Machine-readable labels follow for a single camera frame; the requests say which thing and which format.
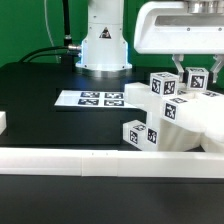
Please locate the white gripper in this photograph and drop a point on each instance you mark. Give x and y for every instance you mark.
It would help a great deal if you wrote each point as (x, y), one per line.
(182, 27)

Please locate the white tagged cube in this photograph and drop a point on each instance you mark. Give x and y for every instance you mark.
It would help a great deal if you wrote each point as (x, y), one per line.
(197, 78)
(164, 83)

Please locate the white chair back part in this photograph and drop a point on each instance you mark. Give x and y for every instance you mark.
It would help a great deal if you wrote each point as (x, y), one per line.
(198, 111)

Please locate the white chair seat part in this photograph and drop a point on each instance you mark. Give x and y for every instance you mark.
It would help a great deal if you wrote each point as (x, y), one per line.
(165, 136)

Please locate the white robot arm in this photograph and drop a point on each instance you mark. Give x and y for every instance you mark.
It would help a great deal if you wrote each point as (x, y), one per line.
(104, 49)

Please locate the white block at left edge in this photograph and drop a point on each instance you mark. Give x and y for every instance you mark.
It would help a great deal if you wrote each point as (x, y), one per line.
(3, 124)

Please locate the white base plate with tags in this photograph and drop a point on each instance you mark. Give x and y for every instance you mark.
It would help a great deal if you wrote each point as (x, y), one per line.
(94, 99)

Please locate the white U-shaped fence frame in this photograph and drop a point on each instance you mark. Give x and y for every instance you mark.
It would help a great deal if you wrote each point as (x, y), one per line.
(112, 163)

